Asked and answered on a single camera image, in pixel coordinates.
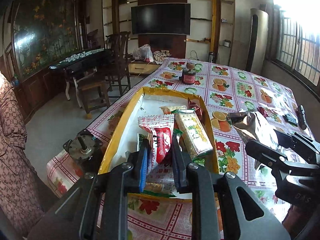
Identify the black wall television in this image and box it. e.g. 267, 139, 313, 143
131, 2, 191, 35

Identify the dark wooden chair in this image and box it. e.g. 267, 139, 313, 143
105, 31, 132, 92

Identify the dark green snack packet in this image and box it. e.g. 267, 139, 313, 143
284, 113, 298, 127

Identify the dark painted wall panel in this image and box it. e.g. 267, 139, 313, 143
10, 0, 80, 80

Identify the standing air conditioner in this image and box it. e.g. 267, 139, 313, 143
246, 8, 269, 73

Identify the brown patterned sofa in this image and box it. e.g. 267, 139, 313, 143
0, 71, 50, 235

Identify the small pink black box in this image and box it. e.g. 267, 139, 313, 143
181, 62, 197, 85

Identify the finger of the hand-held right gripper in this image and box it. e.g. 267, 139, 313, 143
245, 139, 300, 180
273, 129, 320, 163

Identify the dark wooden stool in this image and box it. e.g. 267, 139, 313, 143
77, 79, 111, 114

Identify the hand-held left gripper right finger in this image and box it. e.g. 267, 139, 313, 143
171, 132, 292, 240

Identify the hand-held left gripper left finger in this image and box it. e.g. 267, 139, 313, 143
27, 138, 150, 240

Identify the white plastic bag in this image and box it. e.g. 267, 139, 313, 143
132, 44, 153, 62

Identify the dark red snack packet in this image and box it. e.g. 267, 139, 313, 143
187, 99, 203, 123

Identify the floral fruit print tablecloth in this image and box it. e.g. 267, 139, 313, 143
47, 57, 320, 240

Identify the low wooden cabinet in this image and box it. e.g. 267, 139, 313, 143
127, 59, 163, 75

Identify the green label cracker packet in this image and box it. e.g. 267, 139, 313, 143
174, 111, 214, 157

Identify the silver foil snack packet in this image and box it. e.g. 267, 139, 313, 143
229, 110, 280, 150

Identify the yellow bag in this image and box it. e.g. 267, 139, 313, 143
98, 87, 220, 200

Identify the barred window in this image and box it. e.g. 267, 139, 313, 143
272, 5, 320, 85

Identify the clear green-ended cracker packet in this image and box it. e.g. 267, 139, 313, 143
159, 104, 188, 115

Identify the old electric motor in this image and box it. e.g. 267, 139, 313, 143
63, 129, 103, 170

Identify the dark mahjong table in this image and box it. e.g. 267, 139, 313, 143
49, 47, 114, 100

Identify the black flashlight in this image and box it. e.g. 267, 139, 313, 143
297, 105, 307, 130

